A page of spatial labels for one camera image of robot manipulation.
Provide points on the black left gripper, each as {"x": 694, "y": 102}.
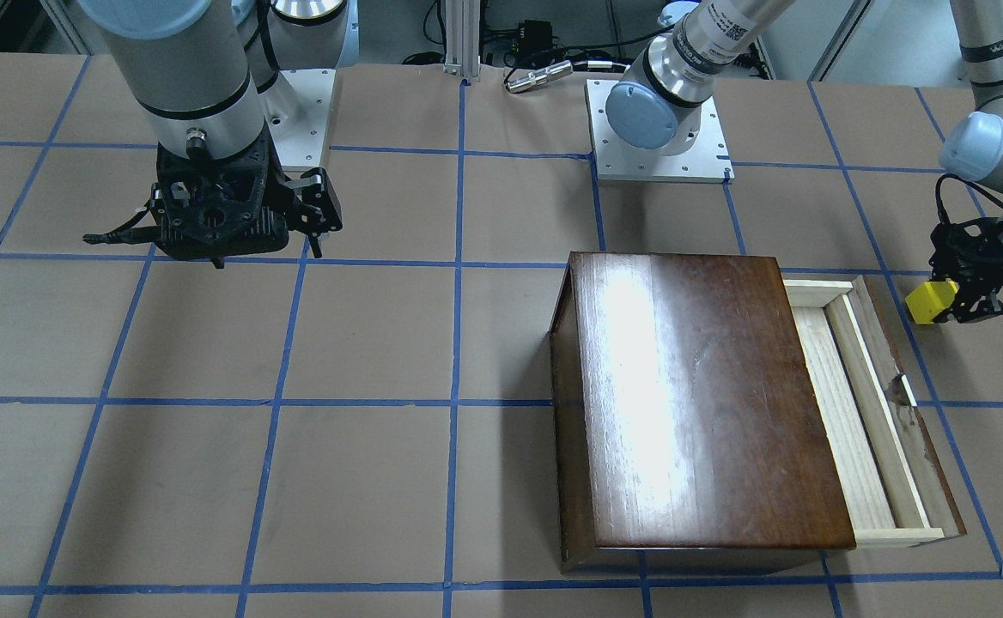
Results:
{"x": 1001, "y": 260}

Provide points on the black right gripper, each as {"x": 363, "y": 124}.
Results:
{"x": 319, "y": 203}

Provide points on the yellow block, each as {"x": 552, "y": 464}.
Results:
{"x": 931, "y": 302}

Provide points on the light wooden drawer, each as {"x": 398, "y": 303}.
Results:
{"x": 892, "y": 480}

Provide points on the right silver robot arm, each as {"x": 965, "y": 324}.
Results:
{"x": 197, "y": 68}

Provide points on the dark wooden drawer cabinet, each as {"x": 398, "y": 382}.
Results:
{"x": 688, "y": 434}

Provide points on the silver metal connector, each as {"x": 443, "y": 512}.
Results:
{"x": 539, "y": 77}

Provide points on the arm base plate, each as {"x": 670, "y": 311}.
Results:
{"x": 298, "y": 109}
{"x": 704, "y": 159}

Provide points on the white drawer handle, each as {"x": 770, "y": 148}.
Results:
{"x": 898, "y": 391}

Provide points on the aluminium frame post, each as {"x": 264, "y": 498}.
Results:
{"x": 462, "y": 23}

